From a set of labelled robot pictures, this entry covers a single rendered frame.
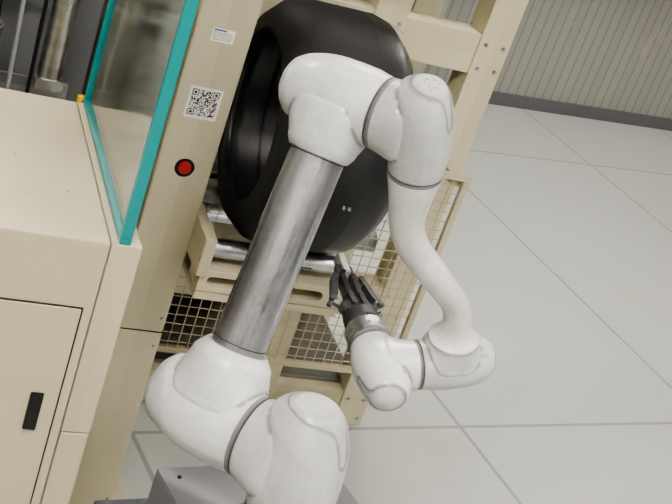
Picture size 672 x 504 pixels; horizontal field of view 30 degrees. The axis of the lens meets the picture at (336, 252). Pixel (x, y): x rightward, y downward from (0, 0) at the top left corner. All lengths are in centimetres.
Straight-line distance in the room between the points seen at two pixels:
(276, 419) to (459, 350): 47
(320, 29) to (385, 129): 67
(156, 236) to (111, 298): 89
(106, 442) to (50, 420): 108
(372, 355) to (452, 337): 16
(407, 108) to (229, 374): 56
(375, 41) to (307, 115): 66
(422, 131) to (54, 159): 63
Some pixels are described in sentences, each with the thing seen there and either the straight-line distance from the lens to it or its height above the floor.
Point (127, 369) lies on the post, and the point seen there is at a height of 50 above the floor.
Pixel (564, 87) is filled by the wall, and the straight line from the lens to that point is 817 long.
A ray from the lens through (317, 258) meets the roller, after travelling 296.
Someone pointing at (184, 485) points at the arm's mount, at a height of 76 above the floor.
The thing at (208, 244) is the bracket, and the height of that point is 94.
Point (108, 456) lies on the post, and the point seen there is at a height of 24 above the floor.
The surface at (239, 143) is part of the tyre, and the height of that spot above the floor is 102.
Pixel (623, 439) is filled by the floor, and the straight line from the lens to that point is 476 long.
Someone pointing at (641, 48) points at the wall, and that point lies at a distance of 841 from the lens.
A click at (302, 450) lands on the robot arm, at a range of 214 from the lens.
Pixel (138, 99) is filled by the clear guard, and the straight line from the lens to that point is 204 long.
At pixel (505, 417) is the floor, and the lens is 453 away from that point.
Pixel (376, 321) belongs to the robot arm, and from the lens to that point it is 255.
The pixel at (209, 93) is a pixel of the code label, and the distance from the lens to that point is 278.
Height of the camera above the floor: 219
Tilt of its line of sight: 25 degrees down
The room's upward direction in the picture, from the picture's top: 20 degrees clockwise
